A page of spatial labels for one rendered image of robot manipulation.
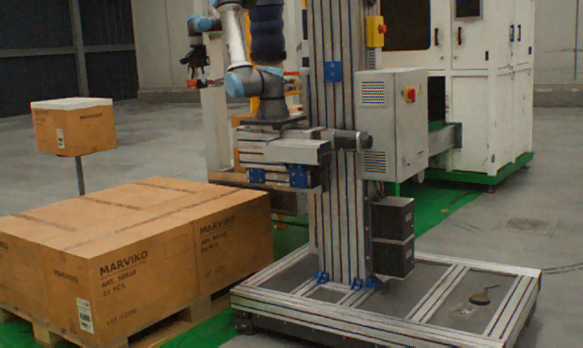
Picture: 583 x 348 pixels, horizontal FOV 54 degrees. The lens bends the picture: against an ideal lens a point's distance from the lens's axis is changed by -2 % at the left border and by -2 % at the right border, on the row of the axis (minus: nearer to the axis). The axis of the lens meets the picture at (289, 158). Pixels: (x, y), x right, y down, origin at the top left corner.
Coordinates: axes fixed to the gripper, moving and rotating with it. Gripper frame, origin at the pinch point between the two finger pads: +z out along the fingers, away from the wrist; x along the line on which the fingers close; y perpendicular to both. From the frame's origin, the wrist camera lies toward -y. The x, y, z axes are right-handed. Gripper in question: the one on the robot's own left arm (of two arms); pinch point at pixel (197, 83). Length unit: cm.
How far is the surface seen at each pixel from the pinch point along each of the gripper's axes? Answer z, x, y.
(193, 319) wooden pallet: 115, -20, -36
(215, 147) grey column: 59, 101, 102
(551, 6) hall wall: -52, 68, 914
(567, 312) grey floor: 122, -168, 77
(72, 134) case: 38, 170, 20
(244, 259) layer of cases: 97, -19, 5
